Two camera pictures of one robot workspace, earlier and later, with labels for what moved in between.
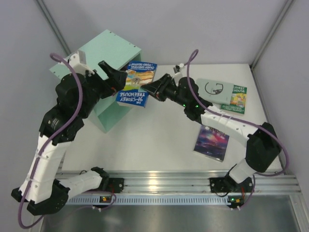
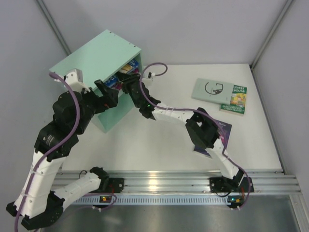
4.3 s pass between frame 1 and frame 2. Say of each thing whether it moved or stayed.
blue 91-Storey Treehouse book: moved
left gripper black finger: moved
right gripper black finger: moved
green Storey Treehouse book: stayed
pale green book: stayed
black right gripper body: moved
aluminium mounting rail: stayed
